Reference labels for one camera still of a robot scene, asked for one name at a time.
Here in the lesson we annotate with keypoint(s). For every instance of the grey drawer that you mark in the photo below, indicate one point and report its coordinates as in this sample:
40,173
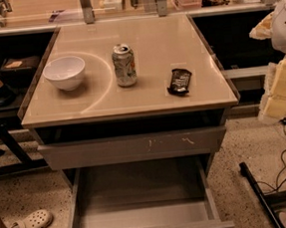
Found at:
130,148
166,193

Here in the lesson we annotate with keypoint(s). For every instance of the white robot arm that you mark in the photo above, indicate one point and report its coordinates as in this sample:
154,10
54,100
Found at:
273,27

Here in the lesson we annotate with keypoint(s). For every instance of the grey drawer cabinet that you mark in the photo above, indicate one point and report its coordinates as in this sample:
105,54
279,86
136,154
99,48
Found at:
128,91

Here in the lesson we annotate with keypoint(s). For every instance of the grey top drawer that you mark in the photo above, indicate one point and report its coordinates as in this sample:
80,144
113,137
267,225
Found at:
130,148

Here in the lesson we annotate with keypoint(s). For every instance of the black snack bar wrapper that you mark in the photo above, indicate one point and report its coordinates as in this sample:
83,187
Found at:
180,79

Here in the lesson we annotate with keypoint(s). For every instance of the crushed soda can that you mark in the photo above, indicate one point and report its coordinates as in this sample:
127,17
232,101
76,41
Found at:
124,65

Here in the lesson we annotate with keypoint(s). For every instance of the white ceramic bowl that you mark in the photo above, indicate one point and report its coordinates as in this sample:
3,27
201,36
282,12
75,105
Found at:
65,73

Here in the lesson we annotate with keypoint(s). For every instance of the white box on bench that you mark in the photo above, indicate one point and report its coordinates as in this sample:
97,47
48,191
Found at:
114,5

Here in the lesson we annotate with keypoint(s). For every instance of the white clog shoe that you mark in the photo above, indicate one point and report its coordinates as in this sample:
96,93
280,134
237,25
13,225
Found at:
38,219

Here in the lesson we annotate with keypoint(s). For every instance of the black metal stand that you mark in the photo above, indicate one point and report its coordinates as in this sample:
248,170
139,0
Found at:
271,203

